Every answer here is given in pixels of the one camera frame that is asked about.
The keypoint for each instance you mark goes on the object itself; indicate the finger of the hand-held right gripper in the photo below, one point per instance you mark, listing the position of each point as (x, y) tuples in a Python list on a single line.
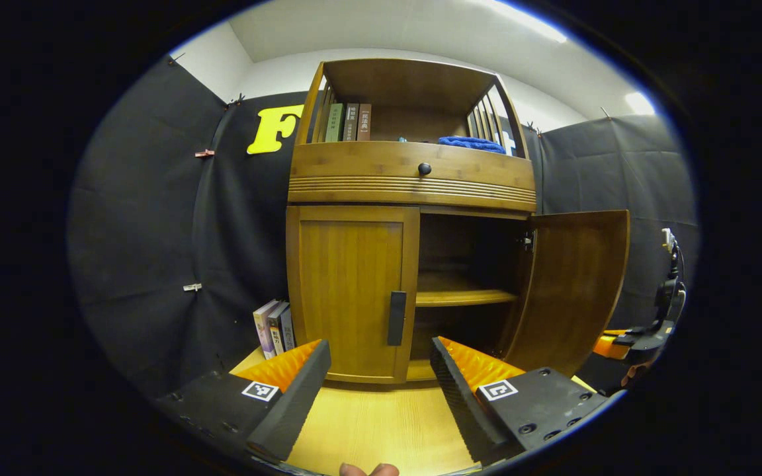
[(607, 345)]

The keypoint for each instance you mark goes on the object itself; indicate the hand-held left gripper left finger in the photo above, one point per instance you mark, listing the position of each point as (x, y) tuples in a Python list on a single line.
[(298, 403)]

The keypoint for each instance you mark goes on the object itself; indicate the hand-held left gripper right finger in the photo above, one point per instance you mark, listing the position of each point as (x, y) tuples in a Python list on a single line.
[(460, 403)]

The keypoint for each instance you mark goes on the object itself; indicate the wooden shoe cabinet door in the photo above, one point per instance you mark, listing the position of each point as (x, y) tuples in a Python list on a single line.
[(573, 284), (348, 297)]

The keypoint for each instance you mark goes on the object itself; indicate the wooden double-door shoe cabinet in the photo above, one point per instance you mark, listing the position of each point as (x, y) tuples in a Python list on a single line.
[(414, 86)]

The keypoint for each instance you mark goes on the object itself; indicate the wooden inner cabinet shelf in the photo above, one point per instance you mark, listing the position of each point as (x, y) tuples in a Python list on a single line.
[(447, 291)]

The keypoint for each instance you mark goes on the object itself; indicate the wooden cabinet drawer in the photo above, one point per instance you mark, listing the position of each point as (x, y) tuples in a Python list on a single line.
[(354, 162)]

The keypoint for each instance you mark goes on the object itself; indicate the grey-blue book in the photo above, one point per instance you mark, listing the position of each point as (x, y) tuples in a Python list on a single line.
[(288, 330)]

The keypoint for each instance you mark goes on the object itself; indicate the dark yellow-label book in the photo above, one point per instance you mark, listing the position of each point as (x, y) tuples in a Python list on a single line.
[(277, 330)]

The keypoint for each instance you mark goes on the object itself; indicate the lilac white book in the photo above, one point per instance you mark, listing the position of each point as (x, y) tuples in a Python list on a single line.
[(264, 329)]

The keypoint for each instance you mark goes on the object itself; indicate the small ceiling light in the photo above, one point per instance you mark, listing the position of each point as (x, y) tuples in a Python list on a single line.
[(639, 104)]

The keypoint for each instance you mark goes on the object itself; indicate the black backdrop cloth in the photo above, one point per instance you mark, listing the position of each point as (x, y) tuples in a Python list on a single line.
[(156, 231)]

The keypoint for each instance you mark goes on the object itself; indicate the black round drawer knob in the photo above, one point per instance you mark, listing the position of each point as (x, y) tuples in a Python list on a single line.
[(424, 169)]

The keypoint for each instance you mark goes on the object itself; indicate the blue folded towel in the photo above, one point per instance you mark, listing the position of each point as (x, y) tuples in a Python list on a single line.
[(472, 143)]

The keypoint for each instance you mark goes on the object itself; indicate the red backdrop clip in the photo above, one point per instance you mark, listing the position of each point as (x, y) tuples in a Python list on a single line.
[(204, 153)]

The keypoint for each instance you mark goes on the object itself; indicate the green book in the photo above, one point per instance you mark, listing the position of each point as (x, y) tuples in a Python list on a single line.
[(335, 122)]

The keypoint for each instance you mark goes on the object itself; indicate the brown book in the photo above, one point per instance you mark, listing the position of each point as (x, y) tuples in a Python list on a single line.
[(364, 122)]

